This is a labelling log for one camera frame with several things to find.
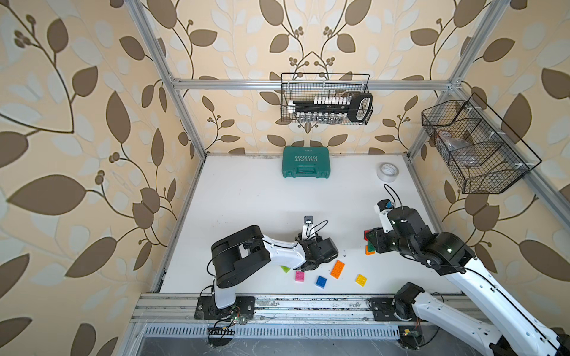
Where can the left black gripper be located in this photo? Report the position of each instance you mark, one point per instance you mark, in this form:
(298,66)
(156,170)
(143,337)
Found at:
(319,239)

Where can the long orange lego brick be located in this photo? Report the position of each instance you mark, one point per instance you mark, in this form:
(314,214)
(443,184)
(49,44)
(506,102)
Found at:
(337,269)

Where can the black wire basket wall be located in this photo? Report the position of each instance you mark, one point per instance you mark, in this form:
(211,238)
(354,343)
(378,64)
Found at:
(306,86)
(504,156)

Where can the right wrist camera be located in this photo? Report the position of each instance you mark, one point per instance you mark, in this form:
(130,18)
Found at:
(383,208)

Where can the black wire basket right wall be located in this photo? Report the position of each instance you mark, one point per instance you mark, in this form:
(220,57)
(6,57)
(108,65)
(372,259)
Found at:
(504,156)

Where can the yellow lego brick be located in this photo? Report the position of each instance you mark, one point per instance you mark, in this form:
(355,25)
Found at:
(361,280)

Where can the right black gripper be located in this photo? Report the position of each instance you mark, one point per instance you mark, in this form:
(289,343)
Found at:
(378,239)

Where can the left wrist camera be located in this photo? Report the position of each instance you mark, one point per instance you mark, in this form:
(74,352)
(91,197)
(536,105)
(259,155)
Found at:
(307,230)

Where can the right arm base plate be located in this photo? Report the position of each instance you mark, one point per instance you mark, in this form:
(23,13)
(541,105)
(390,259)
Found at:
(387,310)

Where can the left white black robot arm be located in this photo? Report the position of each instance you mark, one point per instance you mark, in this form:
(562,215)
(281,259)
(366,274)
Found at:
(238,256)

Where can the green plastic tool case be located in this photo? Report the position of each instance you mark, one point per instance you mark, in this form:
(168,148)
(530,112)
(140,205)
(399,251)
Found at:
(306,162)

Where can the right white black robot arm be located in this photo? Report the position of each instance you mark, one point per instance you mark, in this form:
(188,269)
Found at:
(511,330)

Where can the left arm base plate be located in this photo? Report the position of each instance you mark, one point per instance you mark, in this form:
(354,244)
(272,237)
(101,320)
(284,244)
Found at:
(242,309)

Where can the black white tool in basket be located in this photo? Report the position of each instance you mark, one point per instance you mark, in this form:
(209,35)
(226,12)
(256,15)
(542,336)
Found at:
(353,109)

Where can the black wire basket back wall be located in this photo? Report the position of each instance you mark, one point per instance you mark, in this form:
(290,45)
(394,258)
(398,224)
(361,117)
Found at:
(306,86)

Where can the clear tape roll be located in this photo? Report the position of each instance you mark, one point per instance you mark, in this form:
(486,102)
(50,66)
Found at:
(387,172)

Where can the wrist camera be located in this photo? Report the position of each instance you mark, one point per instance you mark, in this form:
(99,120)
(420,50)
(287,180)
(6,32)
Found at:
(383,208)
(307,230)

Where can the plastic bag in basket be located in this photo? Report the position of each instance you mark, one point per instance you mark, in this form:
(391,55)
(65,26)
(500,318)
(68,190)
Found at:
(460,151)

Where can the pink lego brick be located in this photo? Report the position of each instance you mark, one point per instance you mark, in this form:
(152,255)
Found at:
(299,276)

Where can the blue lego brick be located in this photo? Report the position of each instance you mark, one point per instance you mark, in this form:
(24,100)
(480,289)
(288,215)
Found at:
(321,282)

